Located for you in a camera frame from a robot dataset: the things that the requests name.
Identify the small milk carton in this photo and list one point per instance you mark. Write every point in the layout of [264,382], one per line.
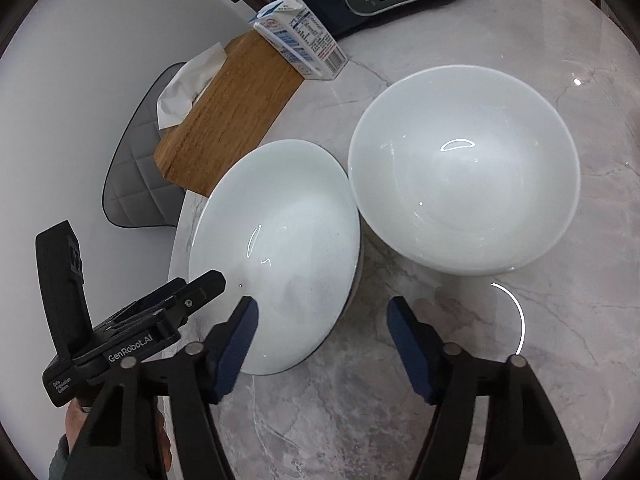
[305,35]

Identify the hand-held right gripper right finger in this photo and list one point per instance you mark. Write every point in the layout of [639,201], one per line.
[415,350]

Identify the large white bowl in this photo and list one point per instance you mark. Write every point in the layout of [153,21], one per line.
[280,240]

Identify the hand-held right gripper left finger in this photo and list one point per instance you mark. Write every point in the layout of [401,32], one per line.
[235,350]

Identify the wooden tissue box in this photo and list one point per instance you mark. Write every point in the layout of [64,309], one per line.
[235,110]

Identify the white tissue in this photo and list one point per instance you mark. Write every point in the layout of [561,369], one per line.
[185,90]

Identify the person's left hand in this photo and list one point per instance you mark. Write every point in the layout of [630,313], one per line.
[75,425]

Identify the small white bowl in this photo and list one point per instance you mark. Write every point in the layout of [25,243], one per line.
[465,175]

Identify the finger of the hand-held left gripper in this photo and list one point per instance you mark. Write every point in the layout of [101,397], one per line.
[150,304]
[200,290]

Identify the grey quilted chair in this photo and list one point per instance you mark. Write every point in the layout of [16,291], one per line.
[135,185]

